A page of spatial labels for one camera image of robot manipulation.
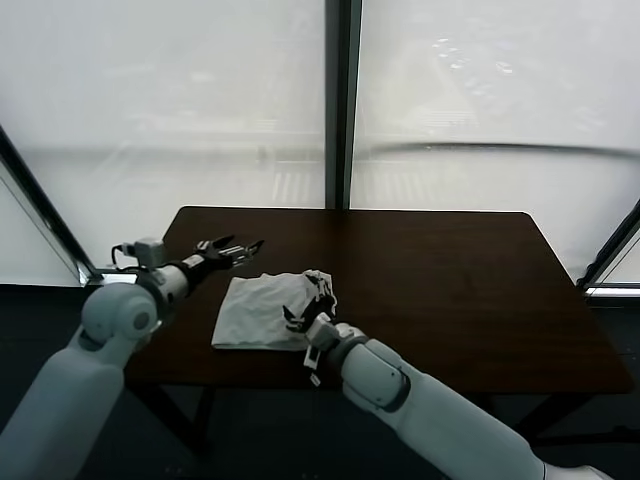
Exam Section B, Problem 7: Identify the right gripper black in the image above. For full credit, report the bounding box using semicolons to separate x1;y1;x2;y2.
281;272;337;342

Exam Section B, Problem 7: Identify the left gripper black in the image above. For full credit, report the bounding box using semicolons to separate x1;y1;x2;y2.
181;234;267;275

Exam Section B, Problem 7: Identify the white t-shirt with red print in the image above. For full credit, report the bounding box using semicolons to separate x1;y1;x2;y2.
210;268;342;352

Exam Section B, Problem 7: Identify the grey handrail behind glass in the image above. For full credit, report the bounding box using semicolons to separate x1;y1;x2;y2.
349;141;640;164

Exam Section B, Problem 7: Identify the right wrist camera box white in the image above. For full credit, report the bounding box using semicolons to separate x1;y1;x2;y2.
301;343;325;387

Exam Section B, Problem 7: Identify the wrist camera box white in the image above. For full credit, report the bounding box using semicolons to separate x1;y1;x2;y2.
131;239;167;267
301;343;325;387

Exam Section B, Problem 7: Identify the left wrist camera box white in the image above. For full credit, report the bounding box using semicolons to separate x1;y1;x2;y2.
131;239;167;267

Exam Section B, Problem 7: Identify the black left wrist camera cable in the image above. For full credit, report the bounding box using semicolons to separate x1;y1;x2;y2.
110;242;137;273

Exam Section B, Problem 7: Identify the dark vertical window post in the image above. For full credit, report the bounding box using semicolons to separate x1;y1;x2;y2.
323;0;363;211

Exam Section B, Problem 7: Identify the slanted dark window frame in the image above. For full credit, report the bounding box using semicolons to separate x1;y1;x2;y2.
573;193;640;297

